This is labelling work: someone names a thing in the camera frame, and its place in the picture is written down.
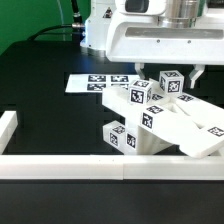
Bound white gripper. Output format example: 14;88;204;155
106;0;224;89

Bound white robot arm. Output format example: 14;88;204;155
80;0;224;84

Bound white U-shaped fence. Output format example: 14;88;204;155
0;111;224;181

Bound white chair back frame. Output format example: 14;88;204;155
102;80;224;158

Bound small white marker cube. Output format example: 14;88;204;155
159;70;184;95

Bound black cable with connector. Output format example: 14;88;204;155
27;0;86;42

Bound white marker sheet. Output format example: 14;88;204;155
65;74;138;93

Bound thin grey cable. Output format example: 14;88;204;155
55;0;66;42

